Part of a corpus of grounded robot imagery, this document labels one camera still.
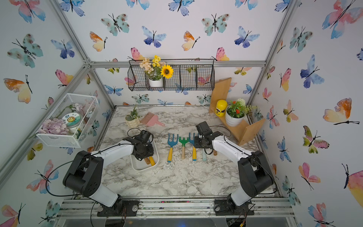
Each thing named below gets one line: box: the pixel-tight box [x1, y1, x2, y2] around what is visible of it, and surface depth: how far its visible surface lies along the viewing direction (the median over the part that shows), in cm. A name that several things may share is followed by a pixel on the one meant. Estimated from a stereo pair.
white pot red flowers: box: [225, 97, 258, 128], surface depth 91 cm
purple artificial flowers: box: [37, 118, 70, 135], surface depth 61 cm
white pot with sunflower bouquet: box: [139, 54, 174, 88], surface depth 86 cm
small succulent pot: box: [124, 104, 143, 128], surface depth 106 cm
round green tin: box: [61, 112, 82, 131], surface depth 67 cm
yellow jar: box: [215, 99, 228, 117], surface depth 101 cm
